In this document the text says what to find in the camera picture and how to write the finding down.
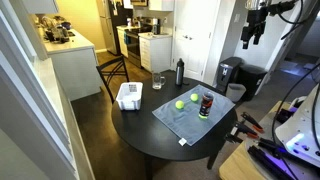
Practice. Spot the white light switch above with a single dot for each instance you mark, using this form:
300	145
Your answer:
237	17

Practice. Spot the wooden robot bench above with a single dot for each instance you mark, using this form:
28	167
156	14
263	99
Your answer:
233	163

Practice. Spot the black metal chair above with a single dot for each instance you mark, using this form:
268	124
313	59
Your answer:
111	71

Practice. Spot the clear glass mug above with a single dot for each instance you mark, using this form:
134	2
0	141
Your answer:
157	81

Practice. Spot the white panel door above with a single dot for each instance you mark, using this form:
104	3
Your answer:
191	36

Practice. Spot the small grey waste bin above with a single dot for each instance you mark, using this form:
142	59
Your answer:
235	91

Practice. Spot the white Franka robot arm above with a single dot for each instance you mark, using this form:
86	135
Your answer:
300	130

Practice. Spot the white kitchen counter island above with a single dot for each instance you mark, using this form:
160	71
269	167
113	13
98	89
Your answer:
71	63

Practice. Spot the dark refrigerator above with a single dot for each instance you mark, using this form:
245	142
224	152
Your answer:
110	26

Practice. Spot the black coffee machine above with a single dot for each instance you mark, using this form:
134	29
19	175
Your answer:
155	26

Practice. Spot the black water bottle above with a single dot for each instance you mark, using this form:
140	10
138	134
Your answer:
179	71

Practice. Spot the wide black trash bin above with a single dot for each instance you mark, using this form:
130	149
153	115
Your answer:
251	80

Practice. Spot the tall black trash can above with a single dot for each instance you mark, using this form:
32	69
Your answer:
226	73

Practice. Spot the yellow-green tennis ball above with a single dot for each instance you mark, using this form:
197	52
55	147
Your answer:
179	104
194	97

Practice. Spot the black orange spring clamp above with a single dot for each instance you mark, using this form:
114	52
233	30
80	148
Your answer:
245	130
251	120

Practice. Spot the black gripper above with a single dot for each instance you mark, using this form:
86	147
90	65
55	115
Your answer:
255	20

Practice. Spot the narrow white base cabinet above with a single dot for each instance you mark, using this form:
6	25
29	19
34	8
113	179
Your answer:
122	41

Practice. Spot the white diagonal beam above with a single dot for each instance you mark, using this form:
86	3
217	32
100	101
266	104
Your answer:
283	50

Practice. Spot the dark countertop appliance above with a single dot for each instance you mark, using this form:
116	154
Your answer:
60	34

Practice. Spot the white wall cabinet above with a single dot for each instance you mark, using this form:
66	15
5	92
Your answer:
40	6
161	5

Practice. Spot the black kitchen stove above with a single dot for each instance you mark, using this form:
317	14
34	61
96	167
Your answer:
135	43

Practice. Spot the clear cylindrical ball container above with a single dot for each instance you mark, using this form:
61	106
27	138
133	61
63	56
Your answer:
206	105

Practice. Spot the blue-grey towel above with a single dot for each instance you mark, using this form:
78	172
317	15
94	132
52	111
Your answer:
186	123

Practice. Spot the black table leg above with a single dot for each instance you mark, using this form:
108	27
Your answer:
148	168
212	160

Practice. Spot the blue bowl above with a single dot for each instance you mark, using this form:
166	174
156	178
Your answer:
66	25

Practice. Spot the white plastic basket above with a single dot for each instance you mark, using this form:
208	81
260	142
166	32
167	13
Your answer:
130	96

